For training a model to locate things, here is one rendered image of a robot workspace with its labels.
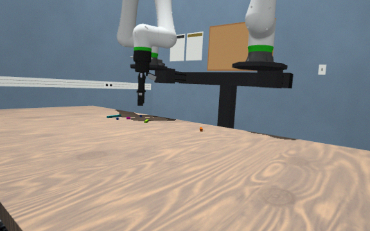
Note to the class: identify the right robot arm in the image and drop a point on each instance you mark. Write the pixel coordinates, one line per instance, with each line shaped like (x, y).
(143, 37)

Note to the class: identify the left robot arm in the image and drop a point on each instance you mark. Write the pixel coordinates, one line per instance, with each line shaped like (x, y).
(260, 22)

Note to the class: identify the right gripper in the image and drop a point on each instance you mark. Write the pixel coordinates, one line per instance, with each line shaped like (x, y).
(142, 68)

